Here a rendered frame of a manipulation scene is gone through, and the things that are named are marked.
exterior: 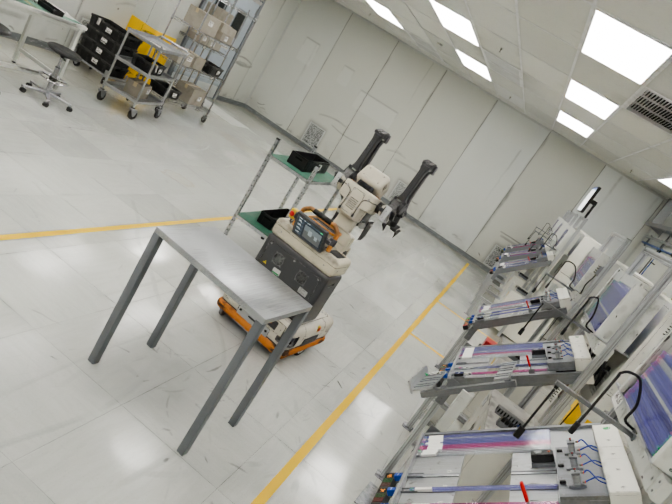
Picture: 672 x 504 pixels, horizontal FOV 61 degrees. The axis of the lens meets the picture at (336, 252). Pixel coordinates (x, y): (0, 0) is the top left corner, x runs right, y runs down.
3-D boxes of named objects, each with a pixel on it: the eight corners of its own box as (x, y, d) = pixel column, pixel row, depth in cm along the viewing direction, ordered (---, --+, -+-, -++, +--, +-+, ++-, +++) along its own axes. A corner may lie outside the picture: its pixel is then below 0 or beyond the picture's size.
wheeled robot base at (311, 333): (278, 363, 373) (296, 334, 367) (212, 305, 394) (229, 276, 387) (322, 345, 434) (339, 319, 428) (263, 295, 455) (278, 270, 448)
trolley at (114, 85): (92, 97, 693) (126, 21, 666) (127, 99, 780) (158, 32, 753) (130, 120, 694) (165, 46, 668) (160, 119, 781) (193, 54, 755)
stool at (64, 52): (7, 86, 561) (29, 33, 546) (33, 85, 610) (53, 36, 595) (58, 115, 570) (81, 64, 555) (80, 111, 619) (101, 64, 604)
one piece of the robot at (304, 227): (322, 264, 368) (332, 238, 354) (283, 233, 380) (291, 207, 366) (333, 257, 376) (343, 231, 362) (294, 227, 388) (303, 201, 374)
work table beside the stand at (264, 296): (150, 342, 323) (215, 226, 302) (237, 425, 301) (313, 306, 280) (87, 359, 282) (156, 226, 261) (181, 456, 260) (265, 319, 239)
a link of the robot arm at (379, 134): (376, 123, 412) (387, 130, 409) (381, 129, 425) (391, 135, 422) (341, 174, 418) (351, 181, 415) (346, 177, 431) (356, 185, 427)
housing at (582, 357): (577, 384, 296) (574, 358, 295) (571, 358, 342) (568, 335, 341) (594, 384, 293) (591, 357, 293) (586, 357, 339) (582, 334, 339)
